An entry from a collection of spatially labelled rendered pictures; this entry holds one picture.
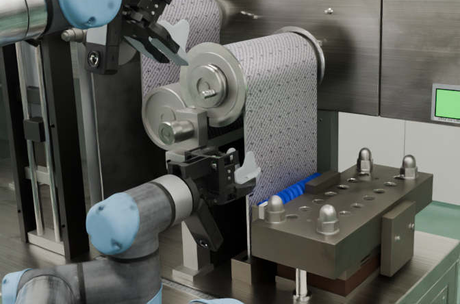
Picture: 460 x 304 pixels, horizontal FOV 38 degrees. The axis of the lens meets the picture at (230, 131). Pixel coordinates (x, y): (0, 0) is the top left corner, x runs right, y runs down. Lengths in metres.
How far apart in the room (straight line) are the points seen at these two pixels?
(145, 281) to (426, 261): 0.58
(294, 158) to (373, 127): 2.78
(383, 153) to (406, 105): 2.73
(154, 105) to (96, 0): 0.59
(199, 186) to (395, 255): 0.39
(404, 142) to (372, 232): 2.83
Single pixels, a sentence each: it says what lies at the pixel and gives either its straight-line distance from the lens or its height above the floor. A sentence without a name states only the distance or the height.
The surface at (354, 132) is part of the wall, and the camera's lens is 4.12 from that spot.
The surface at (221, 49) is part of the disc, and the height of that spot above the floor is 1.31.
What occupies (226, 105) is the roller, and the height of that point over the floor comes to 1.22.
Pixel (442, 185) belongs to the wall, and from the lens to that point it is 3.98.
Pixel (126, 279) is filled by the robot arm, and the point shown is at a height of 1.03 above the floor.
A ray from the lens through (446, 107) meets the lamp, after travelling 1.31.
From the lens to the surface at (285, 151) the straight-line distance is 1.26.
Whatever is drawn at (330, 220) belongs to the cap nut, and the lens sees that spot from 1.09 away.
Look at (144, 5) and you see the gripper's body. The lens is 0.96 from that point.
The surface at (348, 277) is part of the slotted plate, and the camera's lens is 1.15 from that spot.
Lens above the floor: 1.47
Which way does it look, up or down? 15 degrees down
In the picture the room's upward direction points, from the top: 2 degrees counter-clockwise
